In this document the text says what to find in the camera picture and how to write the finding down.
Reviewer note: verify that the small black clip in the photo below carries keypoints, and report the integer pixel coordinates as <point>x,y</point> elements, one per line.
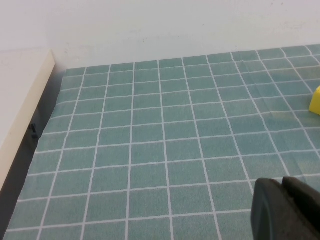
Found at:
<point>33,126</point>

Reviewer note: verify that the white board panel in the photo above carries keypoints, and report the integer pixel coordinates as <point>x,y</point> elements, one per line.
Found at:
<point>20,100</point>

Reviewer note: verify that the yellow notched foam cube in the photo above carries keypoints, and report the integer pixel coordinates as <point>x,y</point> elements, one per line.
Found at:
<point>315,105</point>

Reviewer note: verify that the teal grid tablecloth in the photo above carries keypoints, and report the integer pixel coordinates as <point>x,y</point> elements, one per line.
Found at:
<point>150,150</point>

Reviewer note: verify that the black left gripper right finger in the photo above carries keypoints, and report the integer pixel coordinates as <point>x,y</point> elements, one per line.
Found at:
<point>307,207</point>

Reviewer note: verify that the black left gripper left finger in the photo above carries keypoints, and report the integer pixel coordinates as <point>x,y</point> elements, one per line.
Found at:
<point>270,215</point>

